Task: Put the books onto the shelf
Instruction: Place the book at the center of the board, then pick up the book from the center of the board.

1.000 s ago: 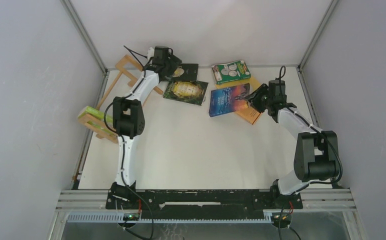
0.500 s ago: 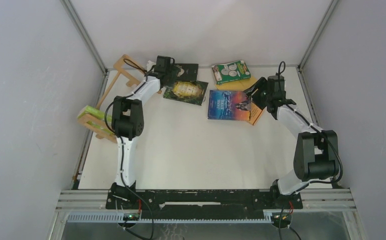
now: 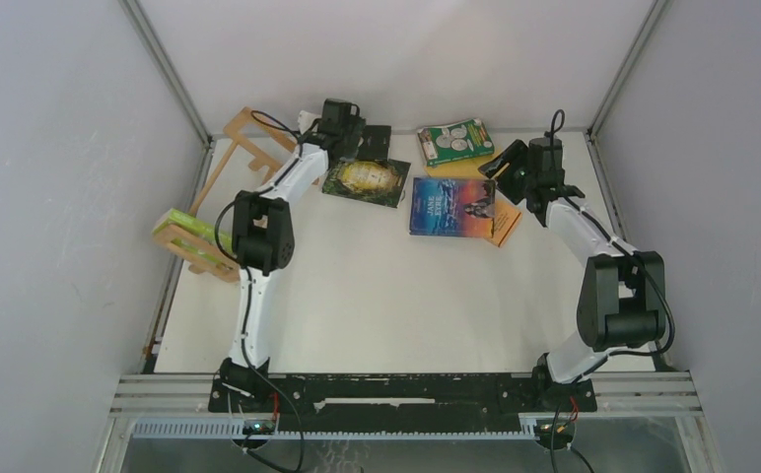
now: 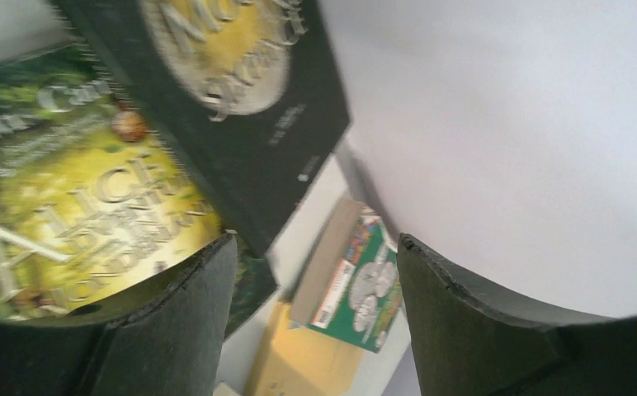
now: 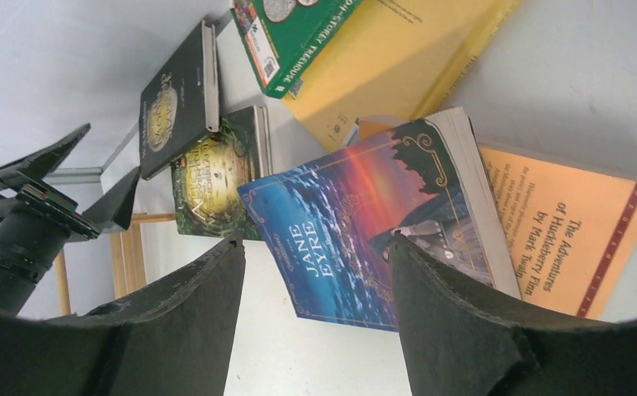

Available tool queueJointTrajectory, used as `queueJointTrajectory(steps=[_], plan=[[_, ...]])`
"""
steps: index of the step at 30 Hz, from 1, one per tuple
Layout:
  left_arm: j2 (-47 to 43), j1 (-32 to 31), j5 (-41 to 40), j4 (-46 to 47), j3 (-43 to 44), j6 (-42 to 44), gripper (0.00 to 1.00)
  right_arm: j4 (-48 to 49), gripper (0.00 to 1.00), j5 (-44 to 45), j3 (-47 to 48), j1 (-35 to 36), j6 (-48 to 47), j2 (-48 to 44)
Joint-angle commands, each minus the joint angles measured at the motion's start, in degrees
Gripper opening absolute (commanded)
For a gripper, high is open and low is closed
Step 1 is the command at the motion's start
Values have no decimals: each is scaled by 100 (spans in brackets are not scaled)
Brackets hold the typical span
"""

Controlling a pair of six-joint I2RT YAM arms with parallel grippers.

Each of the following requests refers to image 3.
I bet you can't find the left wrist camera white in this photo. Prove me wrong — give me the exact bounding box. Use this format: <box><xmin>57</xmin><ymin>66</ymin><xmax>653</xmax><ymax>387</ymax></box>
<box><xmin>298</xmin><ymin>110</ymin><xmax>321</xmax><ymax>134</ymax></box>

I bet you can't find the orange booklet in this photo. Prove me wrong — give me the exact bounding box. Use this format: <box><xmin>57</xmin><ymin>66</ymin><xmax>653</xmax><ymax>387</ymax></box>
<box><xmin>487</xmin><ymin>197</ymin><xmax>522</xmax><ymax>247</ymax></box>

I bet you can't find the white cable duct strip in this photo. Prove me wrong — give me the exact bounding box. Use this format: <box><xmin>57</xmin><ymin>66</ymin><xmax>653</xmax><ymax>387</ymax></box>
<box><xmin>131</xmin><ymin>418</ymin><xmax>542</xmax><ymax>440</ymax></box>

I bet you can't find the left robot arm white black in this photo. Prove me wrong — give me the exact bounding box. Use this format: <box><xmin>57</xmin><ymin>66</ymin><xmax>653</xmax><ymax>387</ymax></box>
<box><xmin>208</xmin><ymin>99</ymin><xmax>366</xmax><ymax>414</ymax></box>

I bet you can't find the Alice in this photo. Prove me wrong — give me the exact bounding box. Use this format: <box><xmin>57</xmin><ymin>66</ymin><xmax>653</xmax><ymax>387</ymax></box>
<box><xmin>321</xmin><ymin>160</ymin><xmax>411</xmax><ymax>208</ymax></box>

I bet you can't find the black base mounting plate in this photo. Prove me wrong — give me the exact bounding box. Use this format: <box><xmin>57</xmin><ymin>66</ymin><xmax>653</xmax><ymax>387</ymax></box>
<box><xmin>236</xmin><ymin>372</ymin><xmax>598</xmax><ymax>433</ymax></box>

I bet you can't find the light green paperback book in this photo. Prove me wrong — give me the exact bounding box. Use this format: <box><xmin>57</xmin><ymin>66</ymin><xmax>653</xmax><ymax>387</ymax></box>
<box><xmin>152</xmin><ymin>209</ymin><xmax>218</xmax><ymax>256</ymax></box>

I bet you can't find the wooden book rack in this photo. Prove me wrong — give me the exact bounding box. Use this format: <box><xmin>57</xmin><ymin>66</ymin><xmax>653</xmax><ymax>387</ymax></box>
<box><xmin>161</xmin><ymin>107</ymin><xmax>295</xmax><ymax>283</ymax></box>

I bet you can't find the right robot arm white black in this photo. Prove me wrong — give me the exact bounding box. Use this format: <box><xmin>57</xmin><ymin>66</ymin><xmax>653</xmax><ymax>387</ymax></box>
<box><xmin>478</xmin><ymin>132</ymin><xmax>676</xmax><ymax>410</ymax></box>

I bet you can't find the green Macmillan book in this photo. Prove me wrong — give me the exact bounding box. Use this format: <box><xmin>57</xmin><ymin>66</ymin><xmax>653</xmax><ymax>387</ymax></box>
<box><xmin>416</xmin><ymin>118</ymin><xmax>495</xmax><ymax>168</ymax></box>

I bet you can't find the blue Jane Eyre book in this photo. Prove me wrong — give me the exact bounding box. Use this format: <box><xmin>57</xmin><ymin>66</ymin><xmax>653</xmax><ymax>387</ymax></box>
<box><xmin>409</xmin><ymin>177</ymin><xmax>496</xmax><ymax>238</ymax></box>

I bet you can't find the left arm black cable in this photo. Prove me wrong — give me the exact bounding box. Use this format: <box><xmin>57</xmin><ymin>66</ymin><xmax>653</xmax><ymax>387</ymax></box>
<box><xmin>213</xmin><ymin>109</ymin><xmax>310</xmax><ymax>473</ymax></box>

